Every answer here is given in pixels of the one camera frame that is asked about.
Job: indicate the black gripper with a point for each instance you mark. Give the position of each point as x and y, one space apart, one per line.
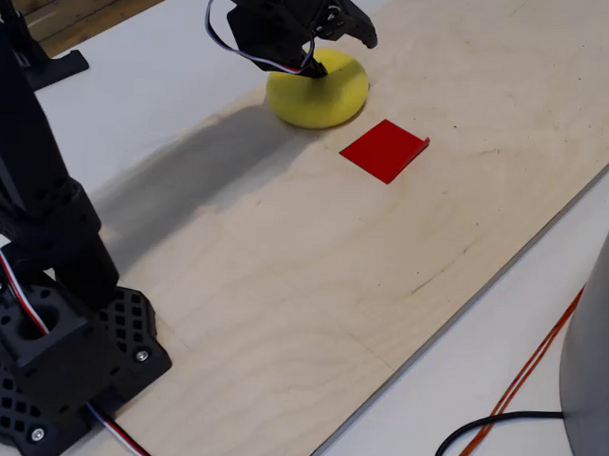
312 18

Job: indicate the yellow foam disc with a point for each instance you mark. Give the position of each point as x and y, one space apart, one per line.
309 104

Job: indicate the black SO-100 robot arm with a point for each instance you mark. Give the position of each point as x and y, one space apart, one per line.
31 178

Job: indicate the black lattice robot base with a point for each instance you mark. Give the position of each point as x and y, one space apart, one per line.
80 360

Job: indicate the red square plate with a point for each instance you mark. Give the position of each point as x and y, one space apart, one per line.
382 150

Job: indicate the light plywood board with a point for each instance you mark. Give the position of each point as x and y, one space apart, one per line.
332 289

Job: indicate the large grey lamp shade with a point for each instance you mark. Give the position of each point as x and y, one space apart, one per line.
598 348

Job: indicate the black camera stand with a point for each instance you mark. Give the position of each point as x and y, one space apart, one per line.
60 67

